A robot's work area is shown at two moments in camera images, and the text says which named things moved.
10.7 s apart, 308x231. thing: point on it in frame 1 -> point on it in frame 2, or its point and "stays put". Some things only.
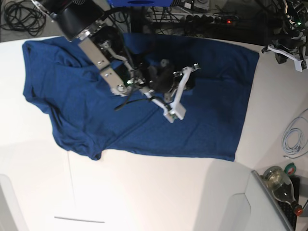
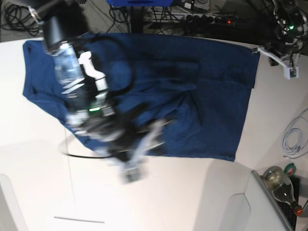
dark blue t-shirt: [90, 119] stays put
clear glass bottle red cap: [281, 186] stays put
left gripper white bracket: [297, 61] -> [290, 72]
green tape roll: [290, 169] stays put
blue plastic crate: [139, 2] stays put
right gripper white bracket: [177, 110] -> [130, 161]
